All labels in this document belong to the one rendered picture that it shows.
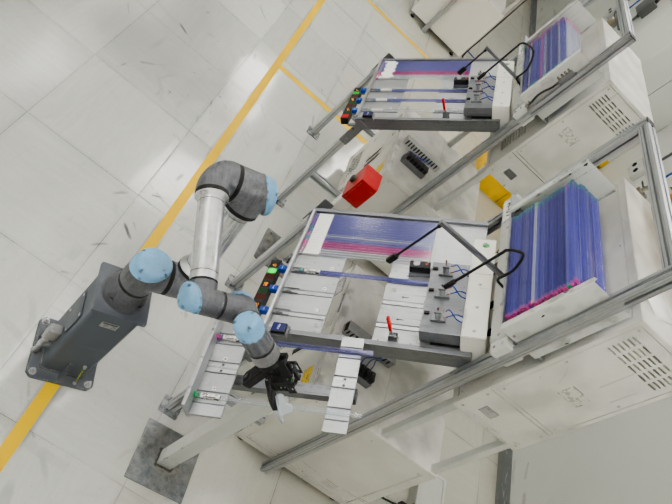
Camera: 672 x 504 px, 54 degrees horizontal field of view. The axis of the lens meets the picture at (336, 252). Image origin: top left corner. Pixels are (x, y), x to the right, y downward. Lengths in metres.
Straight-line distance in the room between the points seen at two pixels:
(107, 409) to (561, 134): 2.33
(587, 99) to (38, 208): 2.44
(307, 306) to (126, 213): 1.17
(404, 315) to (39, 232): 1.55
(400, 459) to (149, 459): 0.97
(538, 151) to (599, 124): 0.30
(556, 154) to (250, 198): 1.84
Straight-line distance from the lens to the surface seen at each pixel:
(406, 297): 2.33
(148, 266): 2.09
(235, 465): 2.92
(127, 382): 2.80
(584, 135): 3.31
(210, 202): 1.82
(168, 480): 2.75
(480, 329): 2.13
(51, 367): 2.67
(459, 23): 6.58
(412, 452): 2.70
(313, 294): 2.37
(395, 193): 3.56
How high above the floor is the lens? 2.41
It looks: 39 degrees down
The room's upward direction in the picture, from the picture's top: 53 degrees clockwise
